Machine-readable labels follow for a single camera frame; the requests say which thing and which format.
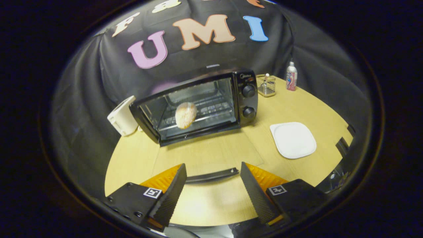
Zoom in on white square plate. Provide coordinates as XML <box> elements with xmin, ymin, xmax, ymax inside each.
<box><xmin>270</xmin><ymin>122</ymin><xmax>317</xmax><ymax>160</ymax></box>

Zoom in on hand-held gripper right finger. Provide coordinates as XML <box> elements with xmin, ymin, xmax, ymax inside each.
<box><xmin>240</xmin><ymin>162</ymin><xmax>328</xmax><ymax>227</ymax></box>

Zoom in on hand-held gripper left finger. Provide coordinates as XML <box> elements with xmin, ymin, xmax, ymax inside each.
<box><xmin>104</xmin><ymin>163</ymin><xmax>187</xmax><ymax>232</ymax></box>

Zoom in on wire mesh holder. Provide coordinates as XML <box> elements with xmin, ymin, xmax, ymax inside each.
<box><xmin>256</xmin><ymin>73</ymin><xmax>276</xmax><ymax>97</ymax></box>

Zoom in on black toaster oven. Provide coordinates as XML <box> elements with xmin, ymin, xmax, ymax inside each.
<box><xmin>129</xmin><ymin>68</ymin><xmax>265</xmax><ymax>184</ymax></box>

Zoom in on white toaster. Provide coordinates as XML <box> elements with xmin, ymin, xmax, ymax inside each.
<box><xmin>107</xmin><ymin>96</ymin><xmax>139</xmax><ymax>137</ymax></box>

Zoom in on silver spray bottle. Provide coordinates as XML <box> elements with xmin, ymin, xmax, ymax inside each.
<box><xmin>286</xmin><ymin>61</ymin><xmax>298</xmax><ymax>91</ymax></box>

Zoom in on round bread roll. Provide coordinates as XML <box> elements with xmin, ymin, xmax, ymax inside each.
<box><xmin>175</xmin><ymin>102</ymin><xmax>198</xmax><ymax>129</ymax></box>

